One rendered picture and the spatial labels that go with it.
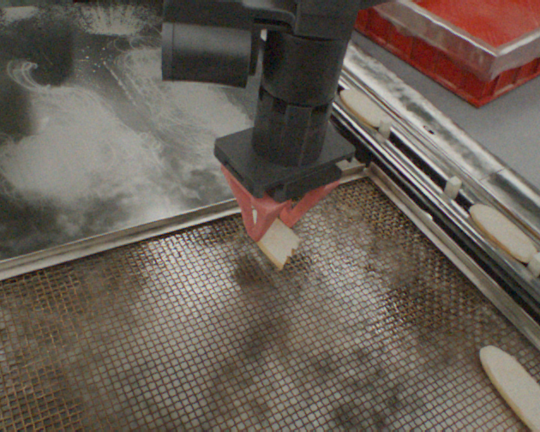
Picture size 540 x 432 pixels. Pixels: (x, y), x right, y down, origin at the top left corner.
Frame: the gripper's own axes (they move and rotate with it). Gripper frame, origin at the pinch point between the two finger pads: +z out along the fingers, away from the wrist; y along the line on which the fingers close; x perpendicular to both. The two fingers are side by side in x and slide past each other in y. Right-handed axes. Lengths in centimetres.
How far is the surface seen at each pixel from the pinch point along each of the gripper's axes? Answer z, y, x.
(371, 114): 6.7, -31.5, -16.0
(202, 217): 5.0, 2.2, -8.0
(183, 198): 5.4, 2.2, -11.8
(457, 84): 6, -50, -15
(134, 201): 5.4, 7.1, -13.8
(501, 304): 5.4, -17.6, 16.5
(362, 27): 7, -50, -38
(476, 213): 7.2, -28.8, 5.7
